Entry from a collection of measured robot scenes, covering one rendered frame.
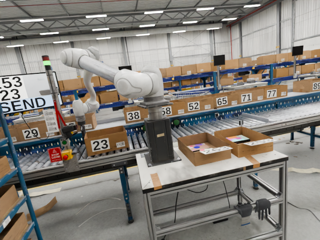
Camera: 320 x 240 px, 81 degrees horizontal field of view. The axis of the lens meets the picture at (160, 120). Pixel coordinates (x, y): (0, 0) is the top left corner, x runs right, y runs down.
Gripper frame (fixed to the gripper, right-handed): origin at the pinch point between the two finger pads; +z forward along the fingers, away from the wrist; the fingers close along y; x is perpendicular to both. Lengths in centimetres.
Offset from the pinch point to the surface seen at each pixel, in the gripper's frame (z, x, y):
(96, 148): 4.8, 13.1, 22.6
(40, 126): -17, -49, -29
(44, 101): -45, -21, 22
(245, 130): 3, 146, 56
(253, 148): 5, 129, 89
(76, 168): 16.3, -5.5, 31.7
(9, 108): -44, -44, 31
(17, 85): -61, -35, 26
